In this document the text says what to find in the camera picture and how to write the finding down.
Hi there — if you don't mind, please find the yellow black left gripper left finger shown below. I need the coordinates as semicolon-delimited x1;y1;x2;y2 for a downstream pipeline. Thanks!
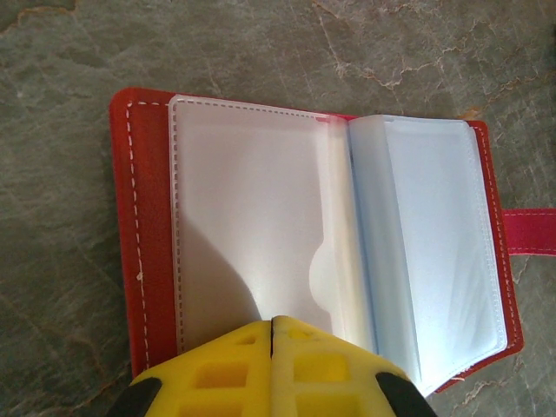
106;319;275;417

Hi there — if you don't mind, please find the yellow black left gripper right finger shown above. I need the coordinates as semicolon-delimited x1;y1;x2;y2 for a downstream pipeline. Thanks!
271;315;435;417

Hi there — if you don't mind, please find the red card holder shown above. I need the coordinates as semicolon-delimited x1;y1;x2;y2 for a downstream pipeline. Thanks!
108;86;556;396

